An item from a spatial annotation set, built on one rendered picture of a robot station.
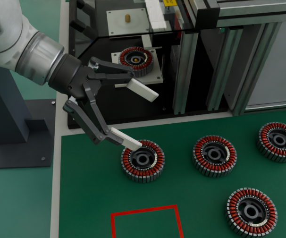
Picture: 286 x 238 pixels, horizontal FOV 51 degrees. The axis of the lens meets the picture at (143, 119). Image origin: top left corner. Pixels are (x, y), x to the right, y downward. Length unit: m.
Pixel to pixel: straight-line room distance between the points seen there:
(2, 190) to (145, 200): 1.11
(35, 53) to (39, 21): 2.11
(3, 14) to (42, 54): 0.16
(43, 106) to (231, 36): 1.45
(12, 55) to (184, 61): 0.38
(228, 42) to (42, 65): 0.41
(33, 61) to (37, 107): 1.40
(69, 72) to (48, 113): 1.35
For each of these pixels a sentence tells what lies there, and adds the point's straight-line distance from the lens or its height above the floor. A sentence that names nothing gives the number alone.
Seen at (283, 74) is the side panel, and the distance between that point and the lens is 0.88.
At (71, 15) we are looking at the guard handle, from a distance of 0.72.
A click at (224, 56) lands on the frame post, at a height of 0.97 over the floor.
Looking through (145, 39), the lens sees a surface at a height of 0.88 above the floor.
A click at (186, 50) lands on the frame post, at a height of 1.00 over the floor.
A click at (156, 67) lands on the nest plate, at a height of 0.78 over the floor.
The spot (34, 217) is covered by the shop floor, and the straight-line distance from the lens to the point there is 1.62.
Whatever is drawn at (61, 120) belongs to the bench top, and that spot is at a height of 0.75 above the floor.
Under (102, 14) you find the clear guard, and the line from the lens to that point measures 0.71.
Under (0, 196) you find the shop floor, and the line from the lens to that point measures 1.73.
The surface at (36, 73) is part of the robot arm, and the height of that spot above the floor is 1.07.
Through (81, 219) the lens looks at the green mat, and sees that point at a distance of 0.76.
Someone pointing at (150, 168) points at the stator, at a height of 0.78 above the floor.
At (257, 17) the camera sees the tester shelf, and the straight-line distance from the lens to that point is 0.69.
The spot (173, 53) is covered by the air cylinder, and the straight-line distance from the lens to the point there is 0.97.
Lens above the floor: 1.45
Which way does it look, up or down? 53 degrees down
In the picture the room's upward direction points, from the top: straight up
